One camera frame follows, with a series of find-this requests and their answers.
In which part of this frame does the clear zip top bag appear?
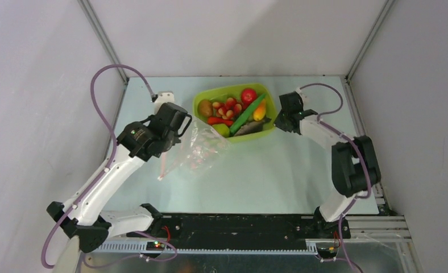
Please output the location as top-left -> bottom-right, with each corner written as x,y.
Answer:
157,116 -> 231,181

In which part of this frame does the green pear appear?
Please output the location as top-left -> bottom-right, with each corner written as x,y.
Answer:
212,123 -> 230,138

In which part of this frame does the green plastic bin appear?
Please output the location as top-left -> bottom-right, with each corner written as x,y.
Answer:
193,83 -> 277,143

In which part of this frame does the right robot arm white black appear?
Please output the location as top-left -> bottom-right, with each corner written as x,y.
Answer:
274,92 -> 381,238

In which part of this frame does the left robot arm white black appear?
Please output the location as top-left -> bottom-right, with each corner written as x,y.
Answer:
47,102 -> 192,253

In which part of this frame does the yellow orange mango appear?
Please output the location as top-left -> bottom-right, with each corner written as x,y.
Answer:
252,99 -> 266,121

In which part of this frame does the grey toy fish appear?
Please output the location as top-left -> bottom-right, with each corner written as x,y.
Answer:
234,117 -> 271,137

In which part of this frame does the red apple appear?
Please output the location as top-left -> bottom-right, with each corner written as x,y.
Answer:
240,88 -> 258,105

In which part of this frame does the green cucumber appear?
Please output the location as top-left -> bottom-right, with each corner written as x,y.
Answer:
229,94 -> 266,135

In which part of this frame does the brown kiwi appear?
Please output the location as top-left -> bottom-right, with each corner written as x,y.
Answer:
197,100 -> 214,118

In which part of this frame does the red chili pepper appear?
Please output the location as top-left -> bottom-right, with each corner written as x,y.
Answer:
207,116 -> 234,127

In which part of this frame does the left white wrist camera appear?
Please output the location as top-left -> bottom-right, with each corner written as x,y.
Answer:
152,91 -> 175,114

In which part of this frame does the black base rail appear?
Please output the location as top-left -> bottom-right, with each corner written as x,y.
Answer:
144,213 -> 351,251

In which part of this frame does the right aluminium corner post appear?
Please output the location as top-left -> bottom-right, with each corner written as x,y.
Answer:
345,0 -> 396,83

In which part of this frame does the aluminium corner post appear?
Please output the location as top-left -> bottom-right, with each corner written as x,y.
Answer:
77,0 -> 121,64
345,0 -> 396,83

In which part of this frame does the left aluminium corner post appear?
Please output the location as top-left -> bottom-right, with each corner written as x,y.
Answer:
77,0 -> 121,64

